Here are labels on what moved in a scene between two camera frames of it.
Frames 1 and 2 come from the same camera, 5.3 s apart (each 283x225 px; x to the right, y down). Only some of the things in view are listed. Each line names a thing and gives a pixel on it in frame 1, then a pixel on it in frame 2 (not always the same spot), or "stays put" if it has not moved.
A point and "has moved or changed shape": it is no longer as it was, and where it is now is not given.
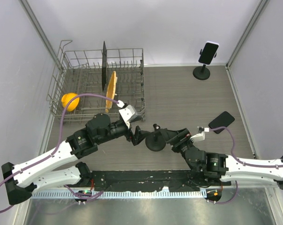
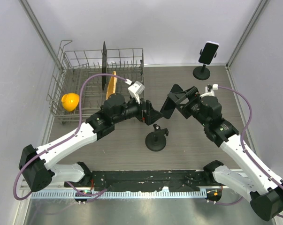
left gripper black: [139, 135] → [151, 115]
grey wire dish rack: [85, 82] stays put
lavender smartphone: [208, 53] stays put
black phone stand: [156, 141] stays put
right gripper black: [176, 141] → [193, 95]
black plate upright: [104, 59] stays put
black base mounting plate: [154, 181] stays put
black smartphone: [224, 119] has moved or changed shape
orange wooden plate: [110, 91] stays put
